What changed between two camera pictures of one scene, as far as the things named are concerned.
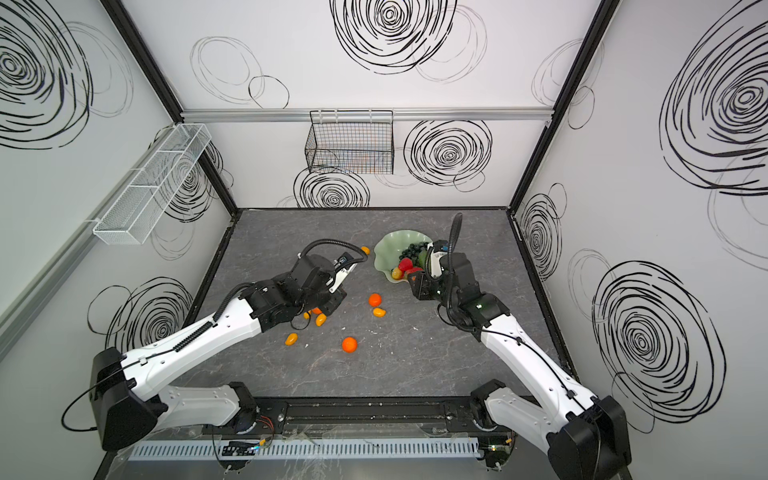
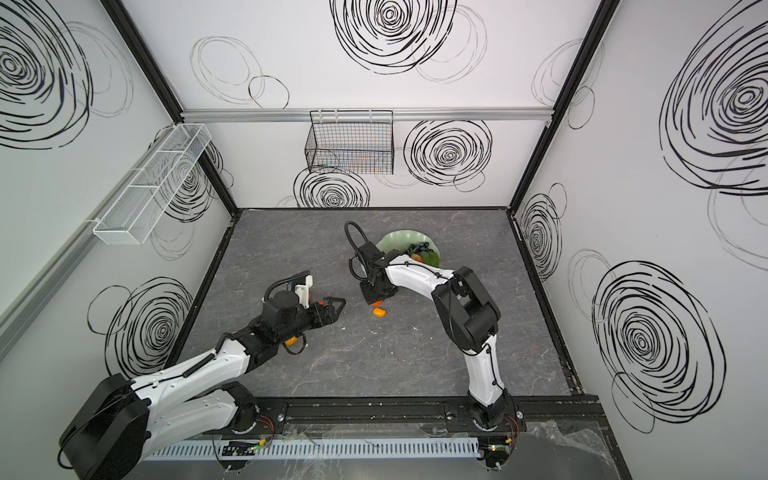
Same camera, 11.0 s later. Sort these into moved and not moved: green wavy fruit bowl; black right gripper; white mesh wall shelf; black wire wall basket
Moved: black right gripper
Not moved: black wire wall basket; green wavy fruit bowl; white mesh wall shelf
